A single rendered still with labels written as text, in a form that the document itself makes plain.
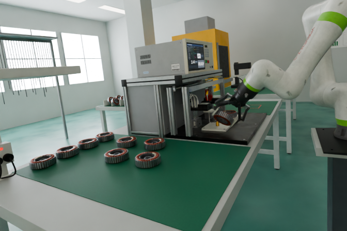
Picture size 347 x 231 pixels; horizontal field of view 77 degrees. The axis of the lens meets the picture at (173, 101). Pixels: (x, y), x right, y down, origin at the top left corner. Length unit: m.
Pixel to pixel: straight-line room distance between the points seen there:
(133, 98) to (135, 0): 4.39
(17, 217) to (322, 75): 1.41
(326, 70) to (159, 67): 0.91
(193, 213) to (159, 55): 0.98
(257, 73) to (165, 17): 7.00
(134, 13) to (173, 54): 4.30
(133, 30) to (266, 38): 3.54
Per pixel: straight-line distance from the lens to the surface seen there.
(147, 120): 1.36
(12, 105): 7.43
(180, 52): 1.33
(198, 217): 0.67
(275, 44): 6.61
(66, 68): 1.04
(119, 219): 0.71
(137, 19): 5.52
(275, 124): 2.48
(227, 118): 1.20
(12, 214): 0.94
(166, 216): 0.68
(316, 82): 1.36
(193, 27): 5.55
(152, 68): 1.44
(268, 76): 1.02
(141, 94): 1.36
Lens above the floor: 1.15
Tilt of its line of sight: 8 degrees down
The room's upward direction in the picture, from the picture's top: 5 degrees counter-clockwise
